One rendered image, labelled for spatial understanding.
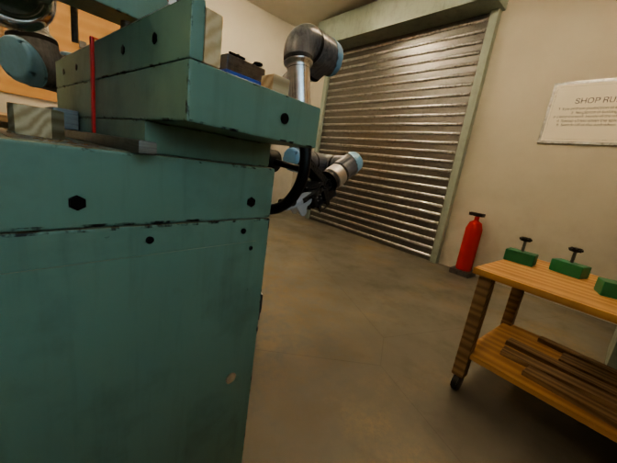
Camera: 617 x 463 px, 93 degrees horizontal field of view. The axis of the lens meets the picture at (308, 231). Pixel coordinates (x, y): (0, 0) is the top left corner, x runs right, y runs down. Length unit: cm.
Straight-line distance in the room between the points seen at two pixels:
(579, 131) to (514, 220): 79
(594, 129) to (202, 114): 297
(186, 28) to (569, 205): 296
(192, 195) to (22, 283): 20
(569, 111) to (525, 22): 87
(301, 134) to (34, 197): 31
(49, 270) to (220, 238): 21
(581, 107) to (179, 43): 301
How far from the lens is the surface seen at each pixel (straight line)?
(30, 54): 120
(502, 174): 319
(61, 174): 40
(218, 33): 37
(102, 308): 45
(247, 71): 70
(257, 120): 39
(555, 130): 315
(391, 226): 360
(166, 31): 41
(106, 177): 41
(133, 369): 52
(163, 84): 40
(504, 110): 330
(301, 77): 105
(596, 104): 316
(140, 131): 45
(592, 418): 139
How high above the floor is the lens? 82
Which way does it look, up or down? 13 degrees down
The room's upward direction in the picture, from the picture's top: 8 degrees clockwise
